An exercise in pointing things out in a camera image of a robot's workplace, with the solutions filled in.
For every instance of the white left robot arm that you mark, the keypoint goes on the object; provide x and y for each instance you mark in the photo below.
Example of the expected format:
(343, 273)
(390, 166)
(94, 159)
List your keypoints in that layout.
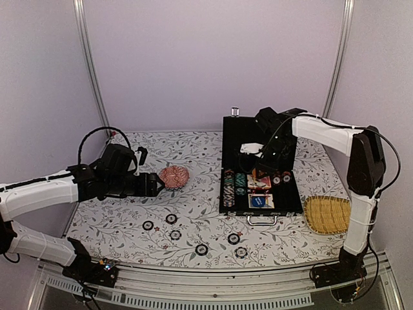
(27, 196)

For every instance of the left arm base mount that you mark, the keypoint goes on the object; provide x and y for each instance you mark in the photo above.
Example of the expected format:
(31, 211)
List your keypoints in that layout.
(84, 270)

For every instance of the aluminium frame post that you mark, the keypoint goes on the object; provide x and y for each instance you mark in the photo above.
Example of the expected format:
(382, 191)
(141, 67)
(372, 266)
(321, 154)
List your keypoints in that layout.
(80, 16)
(346, 24)

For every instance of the poker chip far left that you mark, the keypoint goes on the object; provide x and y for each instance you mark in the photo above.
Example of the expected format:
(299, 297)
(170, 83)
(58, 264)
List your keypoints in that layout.
(148, 225)

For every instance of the green chip row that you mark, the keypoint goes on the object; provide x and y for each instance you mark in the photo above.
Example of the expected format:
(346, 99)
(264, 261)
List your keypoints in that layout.
(240, 183)

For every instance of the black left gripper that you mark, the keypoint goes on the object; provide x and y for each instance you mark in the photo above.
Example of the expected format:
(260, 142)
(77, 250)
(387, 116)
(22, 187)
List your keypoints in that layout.
(143, 190)

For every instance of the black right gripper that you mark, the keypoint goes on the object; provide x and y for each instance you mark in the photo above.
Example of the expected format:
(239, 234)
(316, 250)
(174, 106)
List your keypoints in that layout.
(270, 166)

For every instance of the poker chip right upper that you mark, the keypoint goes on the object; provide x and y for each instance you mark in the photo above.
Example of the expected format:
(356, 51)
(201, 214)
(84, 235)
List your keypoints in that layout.
(233, 239)

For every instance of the right aluminium frame post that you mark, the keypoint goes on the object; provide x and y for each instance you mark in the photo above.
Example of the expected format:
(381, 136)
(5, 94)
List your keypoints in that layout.
(346, 24)

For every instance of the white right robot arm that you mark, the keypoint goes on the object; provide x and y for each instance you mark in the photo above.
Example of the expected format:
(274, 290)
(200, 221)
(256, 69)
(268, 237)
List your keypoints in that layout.
(362, 145)

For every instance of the blue poker chip front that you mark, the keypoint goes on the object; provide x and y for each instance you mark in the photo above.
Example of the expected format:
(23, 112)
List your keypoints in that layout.
(241, 252)

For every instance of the blue small blind button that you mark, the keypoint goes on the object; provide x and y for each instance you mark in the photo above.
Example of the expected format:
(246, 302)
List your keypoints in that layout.
(258, 201)

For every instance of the front aluminium rail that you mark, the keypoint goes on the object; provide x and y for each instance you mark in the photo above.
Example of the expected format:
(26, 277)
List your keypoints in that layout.
(152, 287)

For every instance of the poker chip middle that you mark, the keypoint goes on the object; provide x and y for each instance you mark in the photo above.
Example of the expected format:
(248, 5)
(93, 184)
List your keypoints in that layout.
(175, 235)

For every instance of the poker chip centre low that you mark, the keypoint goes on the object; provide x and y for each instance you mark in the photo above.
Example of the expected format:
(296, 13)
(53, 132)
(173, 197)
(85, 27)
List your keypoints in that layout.
(201, 250)

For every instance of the left aluminium frame post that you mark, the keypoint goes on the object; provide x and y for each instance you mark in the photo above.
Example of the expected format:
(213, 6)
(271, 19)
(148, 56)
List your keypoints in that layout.
(80, 16)

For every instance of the blue card deck box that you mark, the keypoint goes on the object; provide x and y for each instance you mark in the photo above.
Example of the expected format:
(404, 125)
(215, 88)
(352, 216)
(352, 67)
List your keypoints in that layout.
(269, 203)

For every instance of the red card deck box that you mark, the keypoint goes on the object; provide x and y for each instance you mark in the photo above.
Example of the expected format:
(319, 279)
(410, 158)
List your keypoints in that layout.
(258, 183)

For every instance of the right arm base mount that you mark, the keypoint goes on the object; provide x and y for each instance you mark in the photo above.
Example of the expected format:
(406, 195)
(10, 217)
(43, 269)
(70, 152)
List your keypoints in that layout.
(349, 268)

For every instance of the woven bamboo tray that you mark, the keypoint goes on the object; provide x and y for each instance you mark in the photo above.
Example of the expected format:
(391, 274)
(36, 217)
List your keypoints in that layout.
(326, 215)

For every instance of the chrome case handle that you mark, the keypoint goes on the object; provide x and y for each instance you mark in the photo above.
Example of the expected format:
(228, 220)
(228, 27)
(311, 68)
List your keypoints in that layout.
(259, 221)

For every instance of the poker chip upper left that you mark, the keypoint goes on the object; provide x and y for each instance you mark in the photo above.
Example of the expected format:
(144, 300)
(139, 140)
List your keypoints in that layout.
(171, 219)

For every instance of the black poker case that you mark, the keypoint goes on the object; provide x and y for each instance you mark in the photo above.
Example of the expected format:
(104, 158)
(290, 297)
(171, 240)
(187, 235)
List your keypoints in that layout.
(242, 129)

